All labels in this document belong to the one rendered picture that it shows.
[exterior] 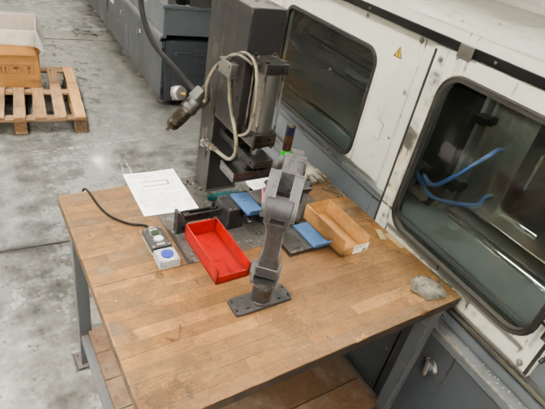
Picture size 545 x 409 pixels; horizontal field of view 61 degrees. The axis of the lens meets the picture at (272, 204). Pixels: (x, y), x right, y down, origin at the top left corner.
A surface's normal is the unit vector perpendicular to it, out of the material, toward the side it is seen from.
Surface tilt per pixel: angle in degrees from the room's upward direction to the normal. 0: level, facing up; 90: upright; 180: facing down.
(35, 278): 0
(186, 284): 0
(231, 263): 0
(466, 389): 90
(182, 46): 90
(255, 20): 90
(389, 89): 90
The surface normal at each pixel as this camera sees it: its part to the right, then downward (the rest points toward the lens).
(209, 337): 0.18, -0.82
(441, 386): -0.87, 0.14
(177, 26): 0.46, 0.56
